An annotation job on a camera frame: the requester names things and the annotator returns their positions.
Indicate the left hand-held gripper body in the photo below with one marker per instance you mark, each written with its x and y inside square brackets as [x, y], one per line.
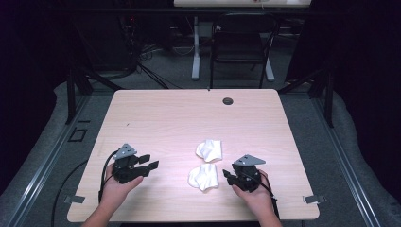
[125, 168]

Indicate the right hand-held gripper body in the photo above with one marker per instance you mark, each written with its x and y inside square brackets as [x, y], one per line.
[247, 176]

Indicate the white sock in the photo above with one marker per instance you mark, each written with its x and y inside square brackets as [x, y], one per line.
[204, 177]
[209, 150]

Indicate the person's right hand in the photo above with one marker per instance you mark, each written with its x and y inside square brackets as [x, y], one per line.
[258, 198]

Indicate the person's left hand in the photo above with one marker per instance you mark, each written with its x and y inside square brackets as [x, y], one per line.
[115, 192]

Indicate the white desk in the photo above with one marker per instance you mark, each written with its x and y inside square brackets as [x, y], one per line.
[196, 47]

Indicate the black folding chair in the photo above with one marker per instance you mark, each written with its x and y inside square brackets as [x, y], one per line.
[239, 44]

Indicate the grey metal table bracket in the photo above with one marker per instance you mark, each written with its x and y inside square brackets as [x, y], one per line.
[75, 199]
[314, 199]

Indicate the aluminium floor rail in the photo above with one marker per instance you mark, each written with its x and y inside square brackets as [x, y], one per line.
[47, 160]
[343, 164]

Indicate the black metal frame stand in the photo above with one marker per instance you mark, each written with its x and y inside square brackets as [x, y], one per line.
[71, 94]
[329, 97]

